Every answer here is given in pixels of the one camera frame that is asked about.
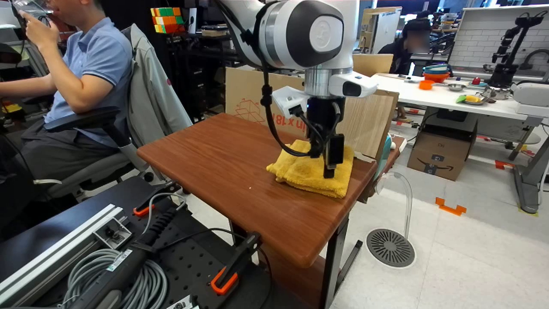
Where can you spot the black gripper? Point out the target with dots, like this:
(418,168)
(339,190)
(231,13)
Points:
(323,116)

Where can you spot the yellow towel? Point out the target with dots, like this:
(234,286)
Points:
(308,173)

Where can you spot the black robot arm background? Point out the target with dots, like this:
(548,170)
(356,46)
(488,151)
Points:
(505,56)

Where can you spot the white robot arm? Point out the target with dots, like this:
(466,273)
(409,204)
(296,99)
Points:
(304,49)

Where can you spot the light wooden board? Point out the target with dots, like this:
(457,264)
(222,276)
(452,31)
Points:
(366,122)

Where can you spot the open cardboard box behind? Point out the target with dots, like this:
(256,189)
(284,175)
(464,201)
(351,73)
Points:
(371,63)

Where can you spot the large brown cardboard box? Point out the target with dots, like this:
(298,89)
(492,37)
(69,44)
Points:
(243,98)

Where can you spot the black table leg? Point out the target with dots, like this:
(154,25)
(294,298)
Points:
(337,264)

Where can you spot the orange bowl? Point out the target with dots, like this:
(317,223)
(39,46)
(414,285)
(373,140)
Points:
(426,84)

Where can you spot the round floor drain grate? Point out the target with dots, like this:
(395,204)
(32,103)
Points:
(390,247)

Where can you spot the small cardboard box on floor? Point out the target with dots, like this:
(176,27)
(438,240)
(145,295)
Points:
(442,147)

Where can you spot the person in black shirt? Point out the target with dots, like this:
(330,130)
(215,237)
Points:
(414,34)

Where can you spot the grey office chair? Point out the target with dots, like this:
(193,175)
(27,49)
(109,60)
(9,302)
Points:
(154,110)

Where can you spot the white pegboard panel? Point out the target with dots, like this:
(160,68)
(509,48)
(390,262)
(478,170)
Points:
(481,32)

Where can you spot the colourful cube stack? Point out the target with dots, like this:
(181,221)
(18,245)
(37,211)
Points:
(167,19)

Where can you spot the white work table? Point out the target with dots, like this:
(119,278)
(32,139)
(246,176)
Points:
(510,118)

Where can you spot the man in blue polo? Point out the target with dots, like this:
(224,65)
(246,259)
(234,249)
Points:
(93,72)

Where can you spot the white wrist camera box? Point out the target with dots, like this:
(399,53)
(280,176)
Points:
(291,101)

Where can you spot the orange bracket on floor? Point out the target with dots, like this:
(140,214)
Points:
(457,209)

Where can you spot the orange-handled black clamp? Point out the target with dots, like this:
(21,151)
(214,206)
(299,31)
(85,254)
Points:
(227,278)

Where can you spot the aluminium extrusion rail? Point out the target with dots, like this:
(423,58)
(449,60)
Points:
(56,252)

